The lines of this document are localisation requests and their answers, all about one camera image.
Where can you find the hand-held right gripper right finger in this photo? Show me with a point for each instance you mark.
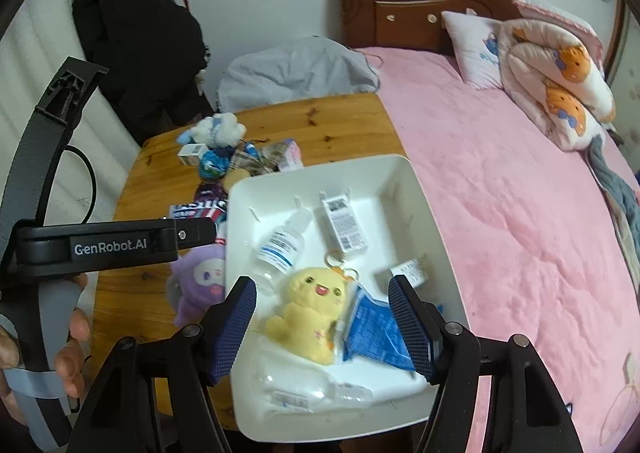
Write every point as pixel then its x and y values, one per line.
pixel 410 328

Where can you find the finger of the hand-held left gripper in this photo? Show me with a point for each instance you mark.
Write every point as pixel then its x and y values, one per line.
pixel 190 233

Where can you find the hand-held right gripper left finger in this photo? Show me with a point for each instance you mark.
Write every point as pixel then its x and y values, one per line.
pixel 235 328

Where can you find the blue foil packet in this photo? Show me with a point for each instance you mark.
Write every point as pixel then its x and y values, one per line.
pixel 372 333

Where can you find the purple mint tin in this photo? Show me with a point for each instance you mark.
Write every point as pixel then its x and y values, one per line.
pixel 210 191

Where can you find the purple plush toy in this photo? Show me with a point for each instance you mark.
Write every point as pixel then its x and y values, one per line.
pixel 200 278

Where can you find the small white box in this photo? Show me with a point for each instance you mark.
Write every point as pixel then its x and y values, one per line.
pixel 410 273

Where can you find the yellow chick plush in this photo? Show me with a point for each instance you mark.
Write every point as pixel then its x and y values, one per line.
pixel 305 313

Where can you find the white box with green print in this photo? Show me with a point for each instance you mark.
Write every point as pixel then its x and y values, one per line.
pixel 192 154

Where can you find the clear bottle with label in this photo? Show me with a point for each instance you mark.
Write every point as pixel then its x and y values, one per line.
pixel 282 245

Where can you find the plaid fabric bow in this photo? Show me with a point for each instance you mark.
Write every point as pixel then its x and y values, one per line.
pixel 250 160

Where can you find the white plastic tray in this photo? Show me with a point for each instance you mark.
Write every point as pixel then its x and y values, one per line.
pixel 390 233

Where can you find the clear plastic bottle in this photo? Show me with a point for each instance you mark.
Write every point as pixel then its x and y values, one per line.
pixel 310 390

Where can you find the white and blue plush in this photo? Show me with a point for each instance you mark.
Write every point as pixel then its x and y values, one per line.
pixel 215 128

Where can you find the white and purple box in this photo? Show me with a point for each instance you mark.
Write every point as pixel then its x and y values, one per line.
pixel 345 223

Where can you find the person's left hand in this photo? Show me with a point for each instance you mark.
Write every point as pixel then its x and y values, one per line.
pixel 80 328

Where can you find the pink bed sheet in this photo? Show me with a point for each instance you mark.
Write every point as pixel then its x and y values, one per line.
pixel 500 208

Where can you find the white curtain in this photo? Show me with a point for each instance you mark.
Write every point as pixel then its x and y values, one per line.
pixel 30 58

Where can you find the black jacket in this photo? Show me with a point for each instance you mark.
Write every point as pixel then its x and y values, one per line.
pixel 135 33

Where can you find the grey knitted cloth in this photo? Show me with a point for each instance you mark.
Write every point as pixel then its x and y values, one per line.
pixel 617 198

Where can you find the rolled bear print quilt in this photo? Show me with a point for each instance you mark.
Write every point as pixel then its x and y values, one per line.
pixel 555 83

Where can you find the white pillow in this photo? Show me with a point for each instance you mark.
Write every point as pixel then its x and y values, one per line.
pixel 475 48

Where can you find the wooden headboard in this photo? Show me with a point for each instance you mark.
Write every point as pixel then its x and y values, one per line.
pixel 400 13

